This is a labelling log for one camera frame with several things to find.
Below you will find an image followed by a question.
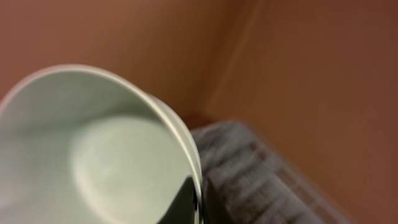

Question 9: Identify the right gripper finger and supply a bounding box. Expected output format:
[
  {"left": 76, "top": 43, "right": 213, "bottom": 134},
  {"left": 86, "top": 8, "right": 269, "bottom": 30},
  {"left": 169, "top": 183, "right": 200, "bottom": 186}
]
[{"left": 158, "top": 177, "right": 197, "bottom": 224}]

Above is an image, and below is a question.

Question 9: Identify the green bowl with food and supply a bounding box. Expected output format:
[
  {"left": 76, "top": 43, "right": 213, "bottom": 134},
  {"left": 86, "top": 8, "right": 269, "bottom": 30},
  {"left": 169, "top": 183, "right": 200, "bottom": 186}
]
[{"left": 1, "top": 65, "right": 203, "bottom": 224}]

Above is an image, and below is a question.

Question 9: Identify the grey dishwasher rack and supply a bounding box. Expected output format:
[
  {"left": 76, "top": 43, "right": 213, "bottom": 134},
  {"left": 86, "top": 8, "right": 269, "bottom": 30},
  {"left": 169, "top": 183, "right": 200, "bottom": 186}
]
[{"left": 191, "top": 121, "right": 350, "bottom": 224}]

